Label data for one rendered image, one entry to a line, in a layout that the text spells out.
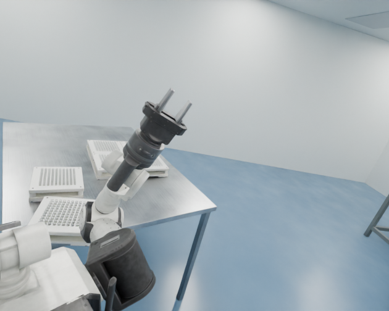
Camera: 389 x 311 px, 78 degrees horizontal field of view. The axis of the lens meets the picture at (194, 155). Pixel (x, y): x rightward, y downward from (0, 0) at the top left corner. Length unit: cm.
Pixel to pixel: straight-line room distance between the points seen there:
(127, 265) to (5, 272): 22
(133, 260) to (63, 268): 14
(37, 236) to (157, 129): 33
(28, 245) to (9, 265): 4
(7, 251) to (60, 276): 12
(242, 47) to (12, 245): 452
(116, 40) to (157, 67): 76
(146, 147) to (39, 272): 33
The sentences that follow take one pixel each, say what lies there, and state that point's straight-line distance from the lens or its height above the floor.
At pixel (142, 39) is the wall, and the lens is 451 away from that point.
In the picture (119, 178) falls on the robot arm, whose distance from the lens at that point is 63.
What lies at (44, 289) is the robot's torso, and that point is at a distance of 57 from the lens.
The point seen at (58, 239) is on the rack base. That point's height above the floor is 92.
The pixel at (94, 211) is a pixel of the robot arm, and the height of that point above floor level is 120.
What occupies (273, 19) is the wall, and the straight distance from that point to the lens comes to 494.
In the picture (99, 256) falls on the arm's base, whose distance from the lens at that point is 60.
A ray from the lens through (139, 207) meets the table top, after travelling 143.
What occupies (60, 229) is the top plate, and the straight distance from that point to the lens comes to 117.
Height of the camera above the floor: 173
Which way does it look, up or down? 21 degrees down
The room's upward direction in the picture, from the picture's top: 15 degrees clockwise
